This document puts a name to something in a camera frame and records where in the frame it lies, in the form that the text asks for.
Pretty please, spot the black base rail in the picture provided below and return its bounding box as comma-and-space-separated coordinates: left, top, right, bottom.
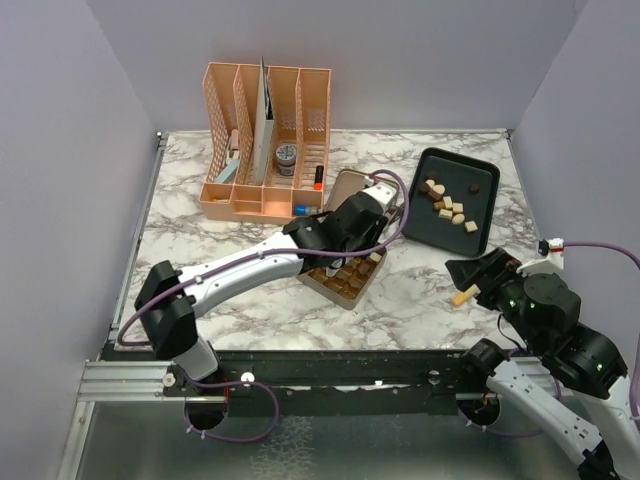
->
82, 350, 489, 418

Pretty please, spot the blue grey small bottle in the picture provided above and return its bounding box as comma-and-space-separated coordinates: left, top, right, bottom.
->
293, 205, 319, 216

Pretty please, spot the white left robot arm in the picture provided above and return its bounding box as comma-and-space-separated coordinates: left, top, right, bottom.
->
135, 185, 397, 395

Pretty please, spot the white upright booklet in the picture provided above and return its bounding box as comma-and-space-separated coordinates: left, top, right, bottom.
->
252, 58, 274, 185

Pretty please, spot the black orange marker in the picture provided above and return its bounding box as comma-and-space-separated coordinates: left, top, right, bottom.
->
313, 164, 324, 191

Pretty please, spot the cream chocolate right piece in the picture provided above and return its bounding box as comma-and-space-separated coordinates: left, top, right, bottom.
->
465, 221, 478, 233

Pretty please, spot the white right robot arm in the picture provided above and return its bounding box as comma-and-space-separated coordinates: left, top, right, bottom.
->
445, 238, 639, 479

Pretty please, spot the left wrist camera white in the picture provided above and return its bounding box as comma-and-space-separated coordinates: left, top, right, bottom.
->
363, 176, 398, 211

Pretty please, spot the pink stapler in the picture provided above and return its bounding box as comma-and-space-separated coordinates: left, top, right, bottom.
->
227, 129, 240, 163

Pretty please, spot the tan stick on table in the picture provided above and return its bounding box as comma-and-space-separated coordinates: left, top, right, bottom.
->
451, 284, 479, 306

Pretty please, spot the small round patterned jar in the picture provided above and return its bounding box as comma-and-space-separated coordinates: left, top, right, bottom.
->
275, 143, 298, 177

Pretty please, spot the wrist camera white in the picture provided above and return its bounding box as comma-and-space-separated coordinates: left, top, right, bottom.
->
517, 238, 564, 275
363, 176, 398, 211

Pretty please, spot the peach plastic desk organizer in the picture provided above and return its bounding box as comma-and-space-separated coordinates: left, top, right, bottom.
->
200, 62, 332, 224

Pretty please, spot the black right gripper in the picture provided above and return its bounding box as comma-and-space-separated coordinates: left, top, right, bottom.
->
445, 244, 543, 348

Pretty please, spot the black plastic tray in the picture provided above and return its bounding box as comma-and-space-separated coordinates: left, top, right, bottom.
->
403, 147, 500, 257

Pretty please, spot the rose gold tin lid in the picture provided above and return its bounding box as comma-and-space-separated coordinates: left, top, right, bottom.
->
326, 169, 401, 221

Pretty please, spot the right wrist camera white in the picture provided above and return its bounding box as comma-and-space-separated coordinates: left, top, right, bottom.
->
517, 238, 564, 275

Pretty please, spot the gold chocolate tin box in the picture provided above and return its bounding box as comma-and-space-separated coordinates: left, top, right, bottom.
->
297, 248, 387, 310

